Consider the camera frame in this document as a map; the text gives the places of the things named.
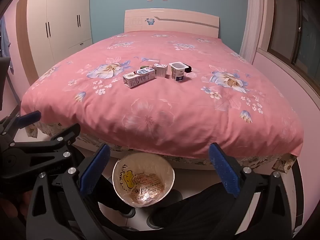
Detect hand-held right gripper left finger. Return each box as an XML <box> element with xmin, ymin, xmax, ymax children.
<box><xmin>26</xmin><ymin>144</ymin><xmax>130</xmax><ymax>240</ymax></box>

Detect cream bed headboard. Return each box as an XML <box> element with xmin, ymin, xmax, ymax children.
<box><xmin>124</xmin><ymin>9</ymin><xmax>220</xmax><ymax>39</ymax></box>

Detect white yogurt cup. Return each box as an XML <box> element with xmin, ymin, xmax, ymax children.
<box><xmin>168</xmin><ymin>62</ymin><xmax>187</xmax><ymax>82</ymax></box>

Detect small white striped carton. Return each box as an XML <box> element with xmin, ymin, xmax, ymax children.
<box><xmin>152</xmin><ymin>63</ymin><xmax>168</xmax><ymax>78</ymax></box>

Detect pink floral bedspread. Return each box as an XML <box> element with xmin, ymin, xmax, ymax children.
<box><xmin>20</xmin><ymin>31</ymin><xmax>304</xmax><ymax>159</ymax></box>

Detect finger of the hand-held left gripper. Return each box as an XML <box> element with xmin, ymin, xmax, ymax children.
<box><xmin>11</xmin><ymin>123</ymin><xmax>82</xmax><ymax>157</ymax></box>
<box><xmin>0</xmin><ymin>110</ymin><xmax>42</xmax><ymax>143</ymax></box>

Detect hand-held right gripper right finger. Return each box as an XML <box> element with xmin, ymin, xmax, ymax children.
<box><xmin>209</xmin><ymin>142</ymin><xmax>294</xmax><ymax>240</ymax></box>

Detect pale curtain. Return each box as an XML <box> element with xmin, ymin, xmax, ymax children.
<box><xmin>239</xmin><ymin>0</ymin><xmax>266</xmax><ymax>63</ymax></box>

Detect paper noodle bowl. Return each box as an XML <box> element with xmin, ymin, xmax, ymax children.
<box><xmin>112</xmin><ymin>152</ymin><xmax>175</xmax><ymax>208</ymax></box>

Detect person's right leg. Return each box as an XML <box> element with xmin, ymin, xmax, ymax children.
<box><xmin>146</xmin><ymin>182</ymin><xmax>242</xmax><ymax>240</ymax></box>

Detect long white milk carton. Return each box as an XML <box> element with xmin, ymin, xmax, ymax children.
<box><xmin>122</xmin><ymin>67</ymin><xmax>157</xmax><ymax>89</ymax></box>

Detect blue hanging clothes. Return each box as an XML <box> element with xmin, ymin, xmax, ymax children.
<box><xmin>0</xmin><ymin>17</ymin><xmax>14</xmax><ymax>75</ymax></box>

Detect window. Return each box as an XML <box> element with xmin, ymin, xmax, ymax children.
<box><xmin>260</xmin><ymin>0</ymin><xmax>320</xmax><ymax>93</ymax></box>

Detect cream wardrobe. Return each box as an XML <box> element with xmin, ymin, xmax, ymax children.
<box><xmin>26</xmin><ymin>0</ymin><xmax>93</xmax><ymax>79</ymax></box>

